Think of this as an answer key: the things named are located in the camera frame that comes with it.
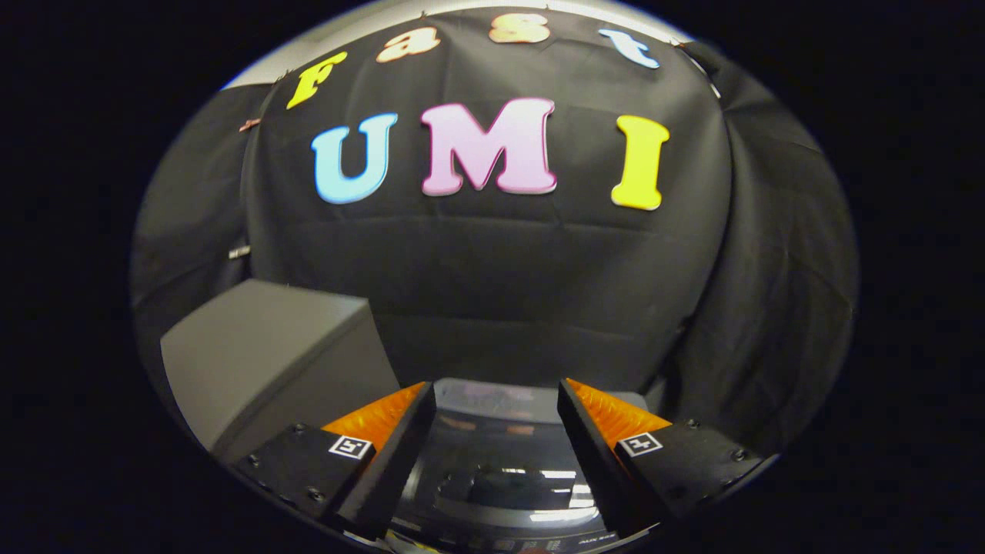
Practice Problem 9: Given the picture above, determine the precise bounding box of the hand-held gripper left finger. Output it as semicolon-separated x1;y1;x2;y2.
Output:
232;380;438;541

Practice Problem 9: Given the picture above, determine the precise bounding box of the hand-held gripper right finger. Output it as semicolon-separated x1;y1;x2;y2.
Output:
556;377;764;539

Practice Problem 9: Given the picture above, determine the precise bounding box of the dark grey washing machine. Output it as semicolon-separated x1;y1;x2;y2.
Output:
385;377;670;552

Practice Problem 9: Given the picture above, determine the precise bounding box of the transparent washing machine lid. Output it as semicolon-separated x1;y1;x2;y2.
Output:
396;379;609;532

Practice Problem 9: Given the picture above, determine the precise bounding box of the black backdrop cloth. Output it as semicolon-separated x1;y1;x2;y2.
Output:
129;6;860;455

